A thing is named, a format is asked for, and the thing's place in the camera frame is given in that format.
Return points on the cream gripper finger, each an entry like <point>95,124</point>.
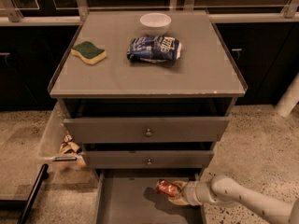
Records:
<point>179,185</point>
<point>178,200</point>

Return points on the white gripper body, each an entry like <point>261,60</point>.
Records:
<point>191,192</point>

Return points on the red coke can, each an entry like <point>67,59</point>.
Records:
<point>170,189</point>

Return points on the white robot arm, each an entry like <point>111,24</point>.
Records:
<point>222,190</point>

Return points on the grey bottom drawer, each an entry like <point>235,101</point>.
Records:
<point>129,196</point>

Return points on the grey drawer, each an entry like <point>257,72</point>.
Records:
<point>147,130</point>
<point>157,159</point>
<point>129,196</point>

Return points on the grey middle drawer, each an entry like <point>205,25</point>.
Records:
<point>157,159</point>

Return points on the grey top drawer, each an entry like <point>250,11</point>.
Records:
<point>147,130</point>

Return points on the grey drawer cabinet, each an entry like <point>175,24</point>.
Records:
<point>203,82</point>

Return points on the crumpled snack wrapper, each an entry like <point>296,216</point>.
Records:
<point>69,146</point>

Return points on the clear plastic bin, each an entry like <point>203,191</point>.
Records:
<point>51,142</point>

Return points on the blue chip bag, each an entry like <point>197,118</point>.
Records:
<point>154,49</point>

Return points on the black bar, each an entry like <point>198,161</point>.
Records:
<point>42,175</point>

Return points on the green yellow sponge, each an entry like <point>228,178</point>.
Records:
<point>88,52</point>

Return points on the white bowl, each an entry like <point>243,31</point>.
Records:
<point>155,23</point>

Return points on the white post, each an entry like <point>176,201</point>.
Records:
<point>289,99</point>

